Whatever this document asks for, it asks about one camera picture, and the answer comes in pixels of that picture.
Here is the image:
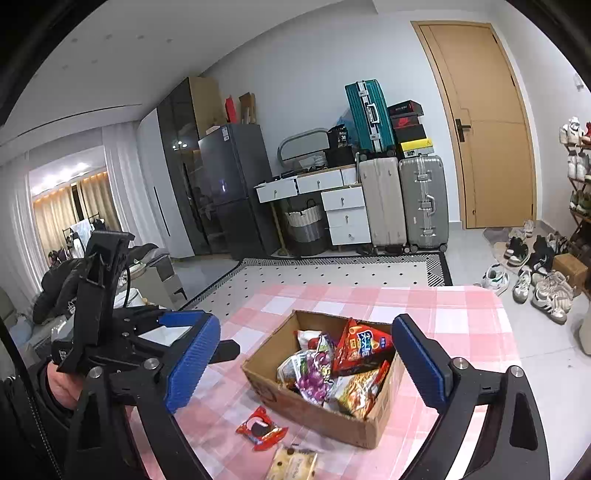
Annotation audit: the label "person's left hand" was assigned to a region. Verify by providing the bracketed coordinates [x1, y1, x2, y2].
[46, 367, 88, 407]

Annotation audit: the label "black jacket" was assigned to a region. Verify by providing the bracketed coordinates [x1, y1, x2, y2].
[32, 242, 160, 324]

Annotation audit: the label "beige snack packet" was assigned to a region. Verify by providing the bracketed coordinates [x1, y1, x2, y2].
[267, 445, 319, 480]

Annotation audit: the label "yellow shoebox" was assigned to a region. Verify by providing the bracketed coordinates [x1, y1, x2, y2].
[399, 137, 435, 158]

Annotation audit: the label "white orange noodle snack bag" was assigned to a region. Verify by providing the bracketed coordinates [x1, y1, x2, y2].
[332, 360, 391, 420]

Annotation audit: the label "curved grey metal frame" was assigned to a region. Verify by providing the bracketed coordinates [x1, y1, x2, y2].
[277, 129, 331, 167]

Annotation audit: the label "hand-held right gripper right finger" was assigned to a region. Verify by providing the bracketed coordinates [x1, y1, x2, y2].
[392, 314, 550, 480]

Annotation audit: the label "red cookie packet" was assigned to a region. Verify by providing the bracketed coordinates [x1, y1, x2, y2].
[235, 407, 289, 450]

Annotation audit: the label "beige curtains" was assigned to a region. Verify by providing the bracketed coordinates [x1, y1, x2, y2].
[32, 175, 116, 245]

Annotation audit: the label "white wardrobe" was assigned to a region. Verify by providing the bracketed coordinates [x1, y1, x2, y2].
[139, 108, 195, 259]

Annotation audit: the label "silver white snack bag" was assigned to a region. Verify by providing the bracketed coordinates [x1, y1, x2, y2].
[277, 350, 319, 388]

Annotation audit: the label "wooden shoe rack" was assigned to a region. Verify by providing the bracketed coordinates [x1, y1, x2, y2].
[558, 115, 591, 278]

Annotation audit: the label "person's left forearm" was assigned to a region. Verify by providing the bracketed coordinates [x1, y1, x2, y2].
[0, 364, 75, 480]

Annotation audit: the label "grey refrigerator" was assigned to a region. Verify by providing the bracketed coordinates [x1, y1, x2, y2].
[198, 122, 282, 259]

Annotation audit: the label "grey doormat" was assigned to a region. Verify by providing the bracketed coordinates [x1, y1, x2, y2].
[482, 226, 532, 264]

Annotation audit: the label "black gift box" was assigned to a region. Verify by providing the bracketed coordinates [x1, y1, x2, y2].
[327, 124, 354, 149]

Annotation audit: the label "cardboard box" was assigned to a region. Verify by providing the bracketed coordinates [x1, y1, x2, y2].
[241, 309, 407, 449]

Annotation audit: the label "plain black shoebox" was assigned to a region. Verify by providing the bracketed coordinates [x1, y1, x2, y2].
[394, 126, 428, 144]

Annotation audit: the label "silver suitcase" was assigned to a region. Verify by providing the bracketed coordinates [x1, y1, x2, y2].
[398, 154, 450, 252]

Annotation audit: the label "beige trash bin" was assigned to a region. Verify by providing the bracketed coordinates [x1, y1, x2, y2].
[570, 305, 591, 356]

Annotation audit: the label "wooden door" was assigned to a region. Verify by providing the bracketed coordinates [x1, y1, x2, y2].
[411, 21, 539, 230]

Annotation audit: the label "tall narrow brown carton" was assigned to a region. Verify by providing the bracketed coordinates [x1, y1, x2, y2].
[238, 92, 258, 125]

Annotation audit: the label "pink checkered tablecloth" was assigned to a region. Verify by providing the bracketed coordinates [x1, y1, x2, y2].
[127, 284, 522, 480]

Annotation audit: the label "small brown floor carton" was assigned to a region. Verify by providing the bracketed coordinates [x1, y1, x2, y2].
[551, 253, 589, 296]

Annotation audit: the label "white grey laundry basket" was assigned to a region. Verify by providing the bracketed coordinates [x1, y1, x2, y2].
[281, 200, 328, 257]

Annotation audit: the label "white dotted rug black border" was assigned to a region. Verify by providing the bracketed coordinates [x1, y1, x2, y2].
[178, 251, 455, 324]

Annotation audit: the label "beige suitcase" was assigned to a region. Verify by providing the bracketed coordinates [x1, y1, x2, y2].
[358, 157, 409, 252]

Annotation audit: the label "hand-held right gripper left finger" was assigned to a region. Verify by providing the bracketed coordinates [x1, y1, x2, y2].
[65, 315, 221, 480]

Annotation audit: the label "white sheer curtain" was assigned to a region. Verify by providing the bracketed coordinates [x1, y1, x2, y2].
[102, 115, 162, 241]

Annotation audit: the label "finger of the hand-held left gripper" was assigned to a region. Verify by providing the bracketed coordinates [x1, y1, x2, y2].
[157, 310, 208, 329]
[210, 340, 241, 364]

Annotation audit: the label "pile of shoes on floor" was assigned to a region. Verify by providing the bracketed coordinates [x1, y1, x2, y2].
[480, 219, 580, 326]

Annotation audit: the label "black cable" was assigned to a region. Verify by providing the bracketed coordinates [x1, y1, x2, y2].
[119, 263, 132, 308]

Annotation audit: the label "dark glass cabinet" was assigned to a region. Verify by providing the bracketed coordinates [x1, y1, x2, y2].
[157, 76, 241, 257]

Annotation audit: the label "teal suitcase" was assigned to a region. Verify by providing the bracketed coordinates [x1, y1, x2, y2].
[345, 79, 398, 155]

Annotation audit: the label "purple snack bag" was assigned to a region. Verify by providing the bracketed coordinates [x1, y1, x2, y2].
[295, 335, 338, 407]

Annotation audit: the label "row of shoes on rack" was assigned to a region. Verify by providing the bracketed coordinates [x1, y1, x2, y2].
[558, 115, 591, 217]

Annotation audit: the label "large brown carton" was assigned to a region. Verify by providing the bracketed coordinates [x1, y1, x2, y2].
[189, 76, 227, 134]

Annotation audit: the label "white desk with drawers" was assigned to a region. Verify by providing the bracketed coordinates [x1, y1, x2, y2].
[255, 166, 372, 252]

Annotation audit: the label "red chip bag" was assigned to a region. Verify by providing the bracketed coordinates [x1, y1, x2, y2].
[331, 318, 397, 377]

